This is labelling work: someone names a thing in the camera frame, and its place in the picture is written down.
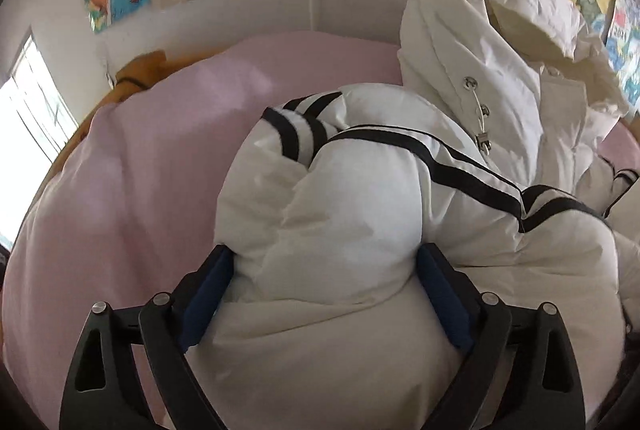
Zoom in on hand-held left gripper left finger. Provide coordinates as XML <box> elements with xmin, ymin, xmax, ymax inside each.
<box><xmin>59</xmin><ymin>244</ymin><xmax>236</xmax><ymax>430</ymax></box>

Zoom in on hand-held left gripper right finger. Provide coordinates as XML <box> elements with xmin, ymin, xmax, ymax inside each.
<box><xmin>417</xmin><ymin>241</ymin><xmax>586</xmax><ymax>430</ymax></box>

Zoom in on white down jacket black stripes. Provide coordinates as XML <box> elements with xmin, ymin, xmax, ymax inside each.
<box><xmin>190</xmin><ymin>0</ymin><xmax>640</xmax><ymax>430</ymax></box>

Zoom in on pink blanket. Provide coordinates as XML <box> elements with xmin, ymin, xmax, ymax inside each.
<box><xmin>0</xmin><ymin>30</ymin><xmax>640</xmax><ymax>430</ymax></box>

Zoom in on bright window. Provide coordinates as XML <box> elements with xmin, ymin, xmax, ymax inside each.
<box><xmin>0</xmin><ymin>27</ymin><xmax>81</xmax><ymax>253</ymax></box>

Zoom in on red tower drawing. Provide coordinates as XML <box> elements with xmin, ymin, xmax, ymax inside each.
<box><xmin>604</xmin><ymin>0</ymin><xmax>640</xmax><ymax>111</ymax></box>

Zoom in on wooden bed frame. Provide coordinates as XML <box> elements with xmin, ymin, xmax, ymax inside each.
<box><xmin>32</xmin><ymin>51</ymin><xmax>170</xmax><ymax>216</ymax></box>

